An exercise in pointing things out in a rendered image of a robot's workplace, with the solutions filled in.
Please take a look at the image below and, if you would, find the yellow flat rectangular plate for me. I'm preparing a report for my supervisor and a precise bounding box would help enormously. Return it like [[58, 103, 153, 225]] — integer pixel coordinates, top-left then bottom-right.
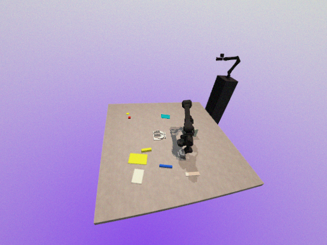
[[128, 153, 147, 165]]

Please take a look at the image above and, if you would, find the cream flat rectangular plate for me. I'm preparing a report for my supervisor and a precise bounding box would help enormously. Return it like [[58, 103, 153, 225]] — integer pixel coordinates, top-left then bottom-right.
[[132, 169, 144, 184]]

